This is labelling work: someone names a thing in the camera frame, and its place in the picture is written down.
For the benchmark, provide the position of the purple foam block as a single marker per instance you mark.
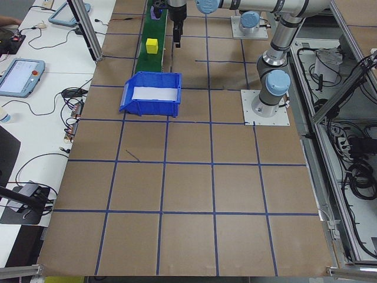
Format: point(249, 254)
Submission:
point(155, 14)

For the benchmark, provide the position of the yellow foam block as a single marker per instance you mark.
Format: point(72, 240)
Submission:
point(152, 47)

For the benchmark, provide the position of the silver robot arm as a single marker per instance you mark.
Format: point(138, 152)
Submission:
point(250, 20)
point(284, 35)

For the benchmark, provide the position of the person forearm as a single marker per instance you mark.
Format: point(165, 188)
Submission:
point(7, 20)

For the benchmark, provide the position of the green conveyor belt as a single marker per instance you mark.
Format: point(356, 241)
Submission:
point(151, 63)

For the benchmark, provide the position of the blue plastic bin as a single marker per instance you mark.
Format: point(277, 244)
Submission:
point(153, 109)

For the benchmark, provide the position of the black power adapter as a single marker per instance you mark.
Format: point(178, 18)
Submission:
point(79, 31)
point(73, 92)

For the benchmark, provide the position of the light blue teach pendant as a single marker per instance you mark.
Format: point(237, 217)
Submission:
point(20, 78)
point(66, 14)

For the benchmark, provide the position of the small electronics board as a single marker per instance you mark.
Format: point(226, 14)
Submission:
point(70, 132)
point(76, 109)

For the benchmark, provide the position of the white mouse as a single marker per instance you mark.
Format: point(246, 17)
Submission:
point(41, 26)

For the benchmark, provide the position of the white bucket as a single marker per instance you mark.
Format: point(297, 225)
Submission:
point(327, 66)

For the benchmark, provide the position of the black mat with electronics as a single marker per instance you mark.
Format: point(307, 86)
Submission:
point(10, 44)

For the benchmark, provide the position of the white power strip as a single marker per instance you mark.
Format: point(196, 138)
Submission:
point(343, 144)

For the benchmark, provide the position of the dark monitor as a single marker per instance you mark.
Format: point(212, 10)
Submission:
point(7, 156)

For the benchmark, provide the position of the black box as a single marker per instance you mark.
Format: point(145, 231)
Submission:
point(359, 144)

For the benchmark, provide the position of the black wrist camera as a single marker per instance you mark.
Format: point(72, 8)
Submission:
point(159, 4)

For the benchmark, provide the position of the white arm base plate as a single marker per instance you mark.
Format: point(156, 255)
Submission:
point(234, 32)
point(277, 118)

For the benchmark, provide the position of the aluminium profile post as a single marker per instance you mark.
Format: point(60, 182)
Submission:
point(88, 35)

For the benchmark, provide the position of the V-shaped metal bar frame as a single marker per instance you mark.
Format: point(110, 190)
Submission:
point(341, 94)

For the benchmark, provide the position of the black camera stand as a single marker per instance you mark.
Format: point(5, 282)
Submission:
point(22, 206)

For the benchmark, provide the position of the aluminium corner rail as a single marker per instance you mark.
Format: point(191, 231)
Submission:
point(20, 269)
point(352, 271)

